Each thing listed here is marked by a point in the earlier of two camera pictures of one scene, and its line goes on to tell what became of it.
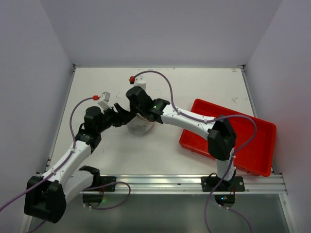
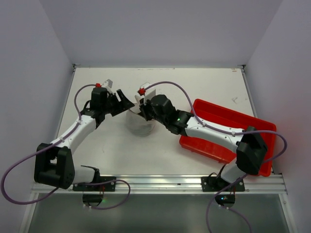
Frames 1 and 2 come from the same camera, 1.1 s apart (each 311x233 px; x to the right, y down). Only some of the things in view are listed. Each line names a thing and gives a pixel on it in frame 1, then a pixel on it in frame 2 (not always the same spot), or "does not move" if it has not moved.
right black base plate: (236, 184) does not move
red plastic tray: (257, 158) does not move
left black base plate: (104, 180) does not move
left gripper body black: (112, 119) -> (113, 106)
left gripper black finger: (127, 116) -> (127, 105)
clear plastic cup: (140, 126) does not move
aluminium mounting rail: (156, 184) does not move
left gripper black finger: (118, 108) -> (122, 96)
